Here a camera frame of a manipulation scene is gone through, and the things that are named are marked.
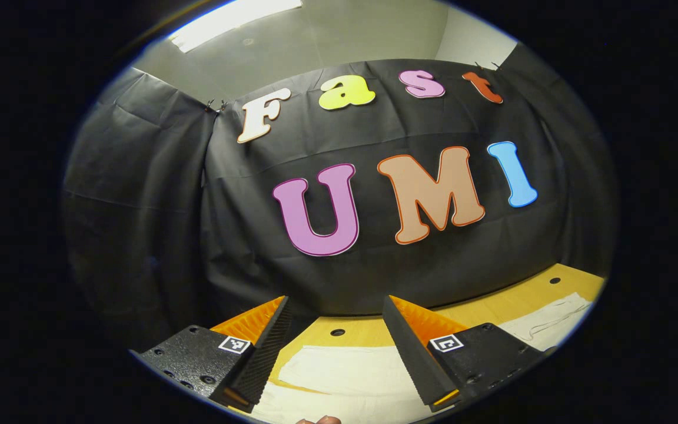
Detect ceiling light panel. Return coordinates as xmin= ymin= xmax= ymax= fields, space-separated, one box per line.
xmin=168 ymin=0 xmax=303 ymax=54

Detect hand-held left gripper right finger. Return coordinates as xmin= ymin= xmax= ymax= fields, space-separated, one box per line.
xmin=382 ymin=294 xmax=546 ymax=413

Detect white jeans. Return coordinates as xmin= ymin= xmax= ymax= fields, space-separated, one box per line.
xmin=251 ymin=293 xmax=594 ymax=424

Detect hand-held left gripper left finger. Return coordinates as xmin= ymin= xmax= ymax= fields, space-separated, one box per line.
xmin=136 ymin=296 xmax=294 ymax=413

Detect black backdrop cloth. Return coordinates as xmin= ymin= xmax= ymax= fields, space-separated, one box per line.
xmin=62 ymin=42 xmax=619 ymax=348

